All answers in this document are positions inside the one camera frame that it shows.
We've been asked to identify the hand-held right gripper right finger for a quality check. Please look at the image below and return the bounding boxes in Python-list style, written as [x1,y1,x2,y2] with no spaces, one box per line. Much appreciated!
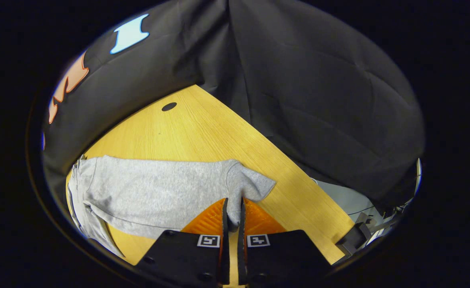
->
[237,196,334,286]

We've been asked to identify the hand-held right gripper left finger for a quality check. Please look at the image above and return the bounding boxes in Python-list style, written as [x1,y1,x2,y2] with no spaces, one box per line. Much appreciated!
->
[135,198,231,286]

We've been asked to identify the grey sweatshirt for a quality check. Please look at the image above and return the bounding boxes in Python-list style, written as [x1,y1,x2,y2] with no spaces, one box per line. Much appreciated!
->
[67,155,277,257]

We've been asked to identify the black backdrop cloth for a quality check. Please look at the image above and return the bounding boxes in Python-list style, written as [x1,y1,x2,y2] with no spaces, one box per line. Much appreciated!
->
[41,0,426,208]

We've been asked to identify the black table bracket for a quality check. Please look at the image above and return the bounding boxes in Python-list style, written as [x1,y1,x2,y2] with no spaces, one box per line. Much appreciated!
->
[335,212,379,257]

